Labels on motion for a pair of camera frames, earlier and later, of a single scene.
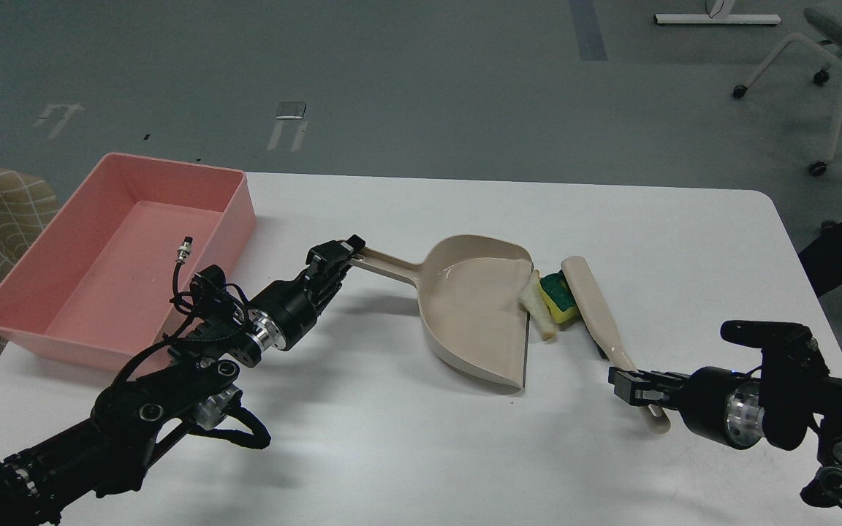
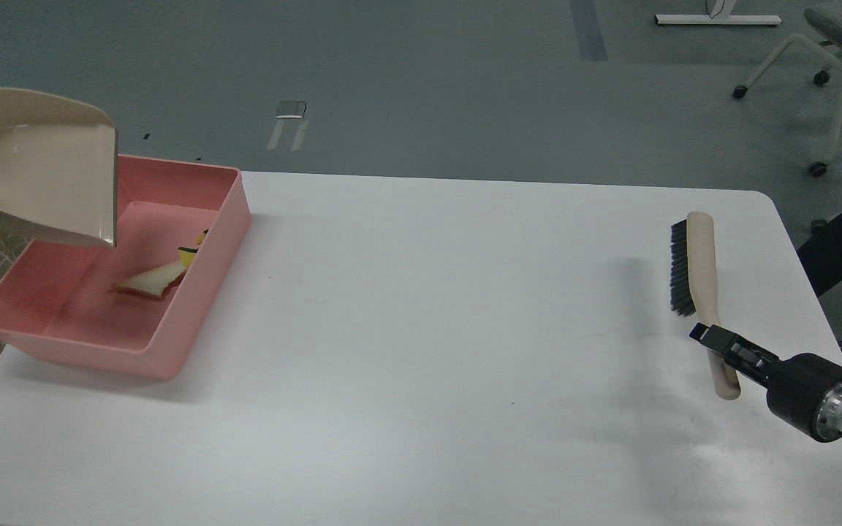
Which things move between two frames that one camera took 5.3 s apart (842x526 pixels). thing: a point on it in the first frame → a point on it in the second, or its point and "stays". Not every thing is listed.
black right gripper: [718, 404] → [819, 399]
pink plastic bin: [95, 280] stays
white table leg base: [717, 13] stays
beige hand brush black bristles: [609, 344] → [693, 288]
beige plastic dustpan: [474, 295] → [38, 165]
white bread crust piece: [532, 299] → [153, 283]
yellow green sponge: [558, 296] → [188, 254]
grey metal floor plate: [291, 110] stays
